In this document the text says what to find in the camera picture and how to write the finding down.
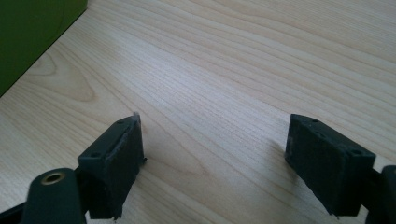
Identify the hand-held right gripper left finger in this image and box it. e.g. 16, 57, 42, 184
77, 113, 148, 221

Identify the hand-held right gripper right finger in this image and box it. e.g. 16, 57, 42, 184
284, 113, 377, 217

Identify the green mat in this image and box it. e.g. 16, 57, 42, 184
0, 0, 89, 98

